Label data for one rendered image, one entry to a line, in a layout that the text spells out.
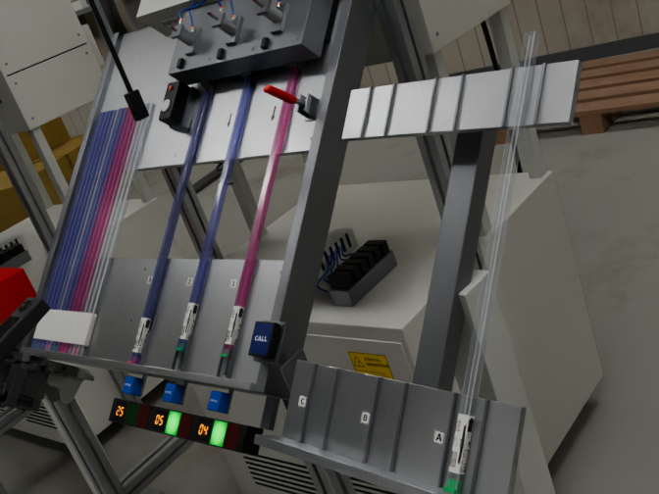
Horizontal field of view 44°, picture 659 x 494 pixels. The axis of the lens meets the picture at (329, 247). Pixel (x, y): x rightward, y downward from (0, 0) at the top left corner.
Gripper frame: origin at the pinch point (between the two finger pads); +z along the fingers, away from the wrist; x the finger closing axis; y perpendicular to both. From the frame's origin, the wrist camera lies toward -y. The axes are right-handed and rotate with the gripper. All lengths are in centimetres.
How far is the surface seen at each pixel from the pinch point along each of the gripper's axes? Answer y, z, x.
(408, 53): -62, 20, 36
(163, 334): -8.9, 9.5, 4.4
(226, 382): -2.6, 7.2, 24.8
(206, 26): -64, 4, 2
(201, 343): -8.1, 9.5, 14.6
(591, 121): -161, 248, -42
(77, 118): -234, 277, -553
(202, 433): 5.4, 10.3, 18.8
